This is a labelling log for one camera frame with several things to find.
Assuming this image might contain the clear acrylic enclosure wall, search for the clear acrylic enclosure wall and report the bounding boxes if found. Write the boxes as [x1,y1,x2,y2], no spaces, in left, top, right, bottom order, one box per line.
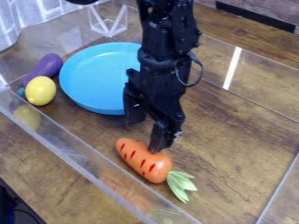
[0,3,299,224]

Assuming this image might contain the white patterned curtain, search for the white patterned curtain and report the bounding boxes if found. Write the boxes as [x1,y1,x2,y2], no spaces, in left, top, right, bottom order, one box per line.
[0,0,112,52]

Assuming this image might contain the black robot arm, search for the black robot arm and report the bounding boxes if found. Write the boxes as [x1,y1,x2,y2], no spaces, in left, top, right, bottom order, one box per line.
[123,0,201,153]

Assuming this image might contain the dark baseboard strip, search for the dark baseboard strip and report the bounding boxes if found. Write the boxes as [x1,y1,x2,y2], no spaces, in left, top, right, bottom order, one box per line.
[215,1,295,33]

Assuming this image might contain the orange toy carrot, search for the orange toy carrot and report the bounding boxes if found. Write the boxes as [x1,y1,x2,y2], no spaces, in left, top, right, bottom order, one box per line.
[115,137,197,203]

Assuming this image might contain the blue plastic plate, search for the blue plastic plate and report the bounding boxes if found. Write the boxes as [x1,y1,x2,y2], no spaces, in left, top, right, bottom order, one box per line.
[59,42,140,116]

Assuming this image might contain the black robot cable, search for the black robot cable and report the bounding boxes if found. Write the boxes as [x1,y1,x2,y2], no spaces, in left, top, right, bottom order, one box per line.
[172,51,206,88]

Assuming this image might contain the purple toy eggplant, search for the purple toy eggplant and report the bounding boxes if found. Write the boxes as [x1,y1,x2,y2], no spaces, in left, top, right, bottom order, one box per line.
[16,53,63,96]

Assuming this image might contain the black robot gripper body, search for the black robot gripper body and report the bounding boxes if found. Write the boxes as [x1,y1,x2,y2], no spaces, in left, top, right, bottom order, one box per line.
[125,50,192,121]

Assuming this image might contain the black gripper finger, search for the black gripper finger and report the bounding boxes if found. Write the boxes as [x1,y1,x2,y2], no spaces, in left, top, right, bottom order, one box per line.
[123,87,145,126]
[148,119,183,153]

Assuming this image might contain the yellow toy lemon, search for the yellow toy lemon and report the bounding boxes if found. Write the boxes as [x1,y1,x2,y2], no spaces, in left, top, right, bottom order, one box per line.
[24,76,56,106]

